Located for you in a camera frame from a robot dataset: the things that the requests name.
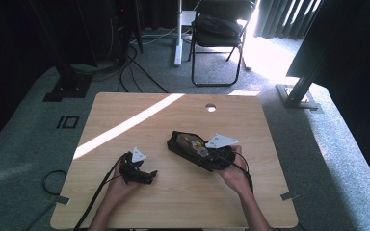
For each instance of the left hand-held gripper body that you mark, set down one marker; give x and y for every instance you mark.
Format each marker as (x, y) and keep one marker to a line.
(131, 170)

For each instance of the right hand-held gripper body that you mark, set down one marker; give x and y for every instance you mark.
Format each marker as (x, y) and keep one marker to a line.
(221, 155)

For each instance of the black pencil case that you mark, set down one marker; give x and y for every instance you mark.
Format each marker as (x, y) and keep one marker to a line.
(183, 152)

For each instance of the person's left hand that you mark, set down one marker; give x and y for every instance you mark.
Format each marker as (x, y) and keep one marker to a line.
(120, 189)

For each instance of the person's right hand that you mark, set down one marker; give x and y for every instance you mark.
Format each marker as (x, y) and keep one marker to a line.
(236, 176)

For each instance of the grey tape piece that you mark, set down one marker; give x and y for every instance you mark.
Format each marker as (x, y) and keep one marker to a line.
(62, 200)
(289, 196)

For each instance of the black metal stand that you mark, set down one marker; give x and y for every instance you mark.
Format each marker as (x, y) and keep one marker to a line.
(67, 86)
(298, 96)

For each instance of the white desk leg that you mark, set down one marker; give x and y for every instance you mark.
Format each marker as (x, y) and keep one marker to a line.
(178, 48)

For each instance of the black folding chair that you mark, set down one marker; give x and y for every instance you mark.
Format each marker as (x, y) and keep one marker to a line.
(215, 40)

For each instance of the black bag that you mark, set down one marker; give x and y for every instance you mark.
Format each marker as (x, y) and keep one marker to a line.
(218, 26)

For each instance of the black computer tower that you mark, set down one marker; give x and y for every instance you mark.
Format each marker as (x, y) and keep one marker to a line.
(123, 29)

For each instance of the grey pleated curtain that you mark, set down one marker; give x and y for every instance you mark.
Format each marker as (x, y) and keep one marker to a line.
(282, 19)

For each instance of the black curtain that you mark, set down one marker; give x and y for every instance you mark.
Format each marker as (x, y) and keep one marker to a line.
(3, 64)
(359, 64)

